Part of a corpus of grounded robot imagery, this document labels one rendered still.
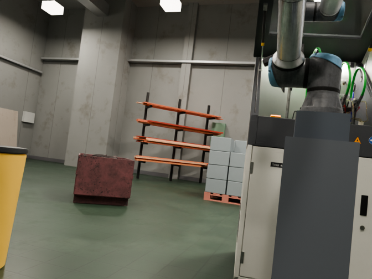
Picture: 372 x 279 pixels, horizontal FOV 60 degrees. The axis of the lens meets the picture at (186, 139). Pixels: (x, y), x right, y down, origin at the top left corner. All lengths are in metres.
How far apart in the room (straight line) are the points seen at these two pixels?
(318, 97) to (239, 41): 9.17
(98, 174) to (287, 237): 3.08
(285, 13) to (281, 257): 0.82
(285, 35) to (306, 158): 0.43
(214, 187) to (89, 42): 7.22
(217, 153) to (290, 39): 4.54
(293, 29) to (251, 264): 1.18
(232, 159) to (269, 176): 3.85
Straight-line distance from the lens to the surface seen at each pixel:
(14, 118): 12.05
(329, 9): 1.36
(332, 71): 1.32
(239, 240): 1.81
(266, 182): 1.77
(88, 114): 10.71
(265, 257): 1.83
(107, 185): 4.05
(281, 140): 1.78
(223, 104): 9.93
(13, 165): 1.87
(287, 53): 1.25
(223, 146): 5.64
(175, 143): 8.44
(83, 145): 10.69
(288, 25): 1.18
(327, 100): 1.29
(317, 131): 1.24
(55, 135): 12.40
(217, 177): 5.65
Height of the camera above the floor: 0.68
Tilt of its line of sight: 3 degrees up
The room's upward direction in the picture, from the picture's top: 7 degrees clockwise
